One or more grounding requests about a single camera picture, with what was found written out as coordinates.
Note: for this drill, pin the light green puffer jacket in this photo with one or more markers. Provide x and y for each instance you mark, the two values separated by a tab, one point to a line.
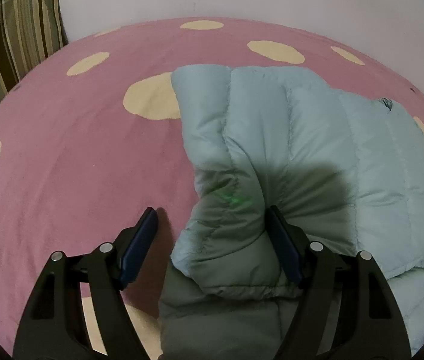
347	170

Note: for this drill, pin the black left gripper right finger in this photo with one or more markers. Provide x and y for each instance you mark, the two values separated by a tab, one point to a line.
346	309

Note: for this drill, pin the pink polka dot bedsheet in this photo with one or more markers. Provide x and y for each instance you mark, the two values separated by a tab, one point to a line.
92	137

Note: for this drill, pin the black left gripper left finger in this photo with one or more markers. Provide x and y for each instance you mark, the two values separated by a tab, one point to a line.
53	324

